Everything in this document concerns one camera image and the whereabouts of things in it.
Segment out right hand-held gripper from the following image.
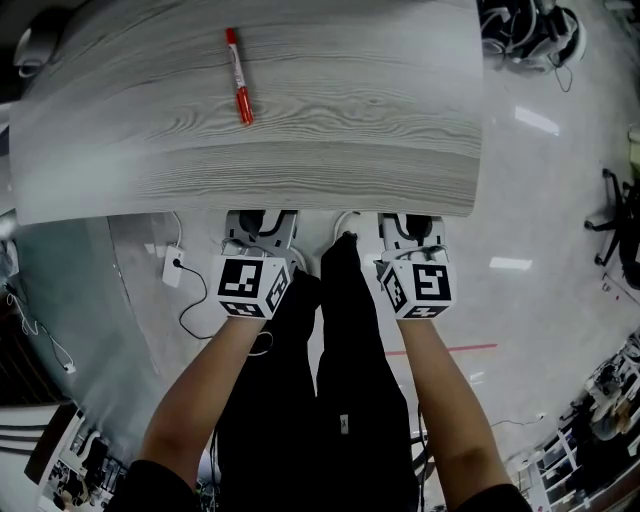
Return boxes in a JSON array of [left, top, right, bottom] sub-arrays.
[[373, 212, 458, 321]]

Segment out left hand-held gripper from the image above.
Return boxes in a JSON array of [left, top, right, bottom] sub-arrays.
[[212, 210, 300, 321]]

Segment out person's right forearm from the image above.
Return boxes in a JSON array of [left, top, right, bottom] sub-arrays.
[[396, 314, 514, 497]]

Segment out person's left forearm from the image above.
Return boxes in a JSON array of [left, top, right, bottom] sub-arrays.
[[137, 315, 269, 495]]

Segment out grey wooden desk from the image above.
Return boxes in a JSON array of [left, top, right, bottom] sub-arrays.
[[8, 0, 487, 227]]

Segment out person's white right shoe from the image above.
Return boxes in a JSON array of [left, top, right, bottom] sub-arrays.
[[331, 210, 362, 242]]

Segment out white power strip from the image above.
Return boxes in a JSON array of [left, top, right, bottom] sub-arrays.
[[160, 243, 188, 289]]

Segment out red marker pen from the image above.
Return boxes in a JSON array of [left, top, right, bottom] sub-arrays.
[[224, 27, 257, 127]]

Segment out person's black trousers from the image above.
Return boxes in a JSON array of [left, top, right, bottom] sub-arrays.
[[213, 232, 420, 512]]

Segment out black office chair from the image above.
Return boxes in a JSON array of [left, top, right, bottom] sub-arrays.
[[584, 168, 640, 270]]

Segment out pile of black-white headsets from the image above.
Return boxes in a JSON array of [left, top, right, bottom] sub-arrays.
[[477, 0, 587, 77]]

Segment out cluttered workbench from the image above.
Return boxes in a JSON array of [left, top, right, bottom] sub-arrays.
[[509, 329, 640, 512]]

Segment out person's black shirt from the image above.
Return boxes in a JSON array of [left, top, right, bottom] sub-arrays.
[[103, 458, 199, 512]]

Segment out white cylindrical cup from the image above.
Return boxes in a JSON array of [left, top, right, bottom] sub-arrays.
[[12, 19, 67, 79]]

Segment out cluttered equipment rack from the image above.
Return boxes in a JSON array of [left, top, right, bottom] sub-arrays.
[[24, 409, 127, 512]]

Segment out black power cable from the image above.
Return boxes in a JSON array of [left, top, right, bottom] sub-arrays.
[[176, 261, 222, 342]]

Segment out white charger cable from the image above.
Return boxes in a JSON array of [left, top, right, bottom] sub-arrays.
[[4, 282, 71, 366]]

